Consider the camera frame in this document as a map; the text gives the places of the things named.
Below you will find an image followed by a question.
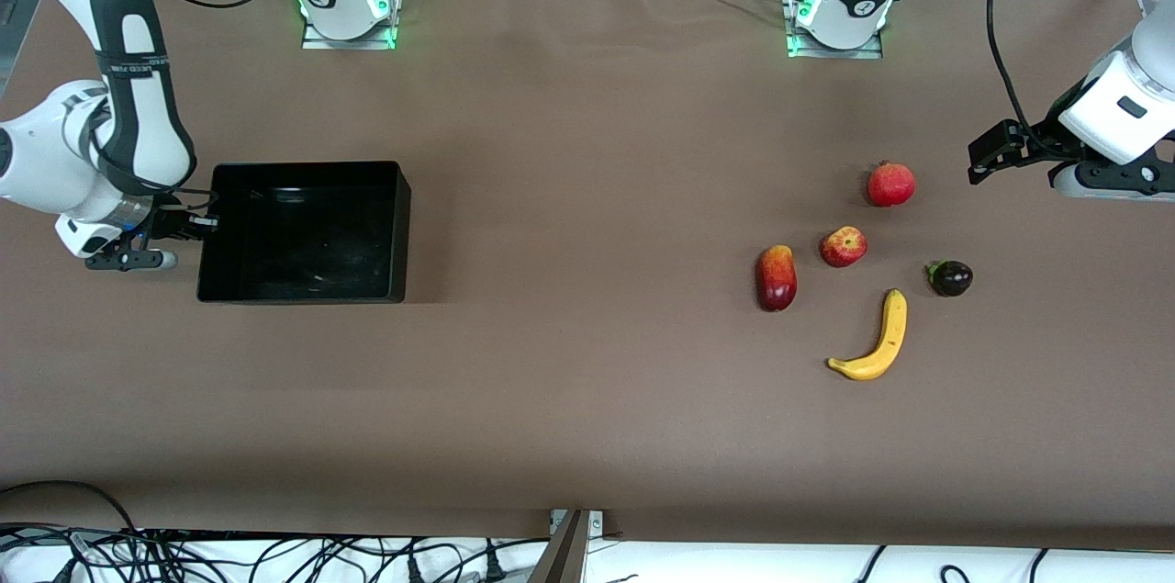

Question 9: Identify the dark purple eggplant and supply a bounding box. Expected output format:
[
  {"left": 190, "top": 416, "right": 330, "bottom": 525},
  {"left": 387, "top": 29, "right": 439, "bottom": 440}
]
[{"left": 925, "top": 259, "right": 974, "bottom": 297}]

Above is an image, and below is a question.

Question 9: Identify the silver metal bracket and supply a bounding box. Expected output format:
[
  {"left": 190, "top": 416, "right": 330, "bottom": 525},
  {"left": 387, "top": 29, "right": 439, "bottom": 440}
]
[{"left": 549, "top": 510, "right": 605, "bottom": 536}]

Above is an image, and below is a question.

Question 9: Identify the red yellow apple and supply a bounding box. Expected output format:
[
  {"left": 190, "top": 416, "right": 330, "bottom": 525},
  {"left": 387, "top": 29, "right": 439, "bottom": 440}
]
[{"left": 820, "top": 226, "right": 868, "bottom": 269}]

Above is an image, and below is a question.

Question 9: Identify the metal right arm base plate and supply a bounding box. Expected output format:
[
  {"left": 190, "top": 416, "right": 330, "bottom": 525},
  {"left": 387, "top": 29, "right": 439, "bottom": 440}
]
[{"left": 301, "top": 0, "right": 397, "bottom": 50}]

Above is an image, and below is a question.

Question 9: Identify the dark grey metal post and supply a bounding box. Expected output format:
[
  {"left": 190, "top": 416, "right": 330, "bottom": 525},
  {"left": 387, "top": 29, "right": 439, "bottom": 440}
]
[{"left": 528, "top": 510, "right": 590, "bottom": 583}]

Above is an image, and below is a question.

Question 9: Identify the yellow banana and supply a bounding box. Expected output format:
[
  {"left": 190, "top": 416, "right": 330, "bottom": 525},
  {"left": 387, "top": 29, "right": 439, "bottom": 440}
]
[{"left": 827, "top": 288, "right": 909, "bottom": 381}]

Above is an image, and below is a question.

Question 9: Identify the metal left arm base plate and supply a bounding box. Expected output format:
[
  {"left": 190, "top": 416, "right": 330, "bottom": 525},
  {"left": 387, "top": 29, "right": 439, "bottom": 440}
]
[{"left": 787, "top": 0, "right": 884, "bottom": 61}]

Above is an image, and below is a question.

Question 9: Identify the black rectangular plastic box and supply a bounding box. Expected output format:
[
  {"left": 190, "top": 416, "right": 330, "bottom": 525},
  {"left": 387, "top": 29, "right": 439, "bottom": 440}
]
[{"left": 196, "top": 161, "right": 411, "bottom": 305}]

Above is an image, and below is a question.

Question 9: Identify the red elongated mango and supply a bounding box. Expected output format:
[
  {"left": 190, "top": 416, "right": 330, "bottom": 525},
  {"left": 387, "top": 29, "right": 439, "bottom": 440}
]
[{"left": 755, "top": 244, "right": 798, "bottom": 313}]

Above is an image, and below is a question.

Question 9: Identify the red pomegranate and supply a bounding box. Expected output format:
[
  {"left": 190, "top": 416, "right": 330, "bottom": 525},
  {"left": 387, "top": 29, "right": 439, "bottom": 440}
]
[{"left": 866, "top": 161, "right": 917, "bottom": 208}]

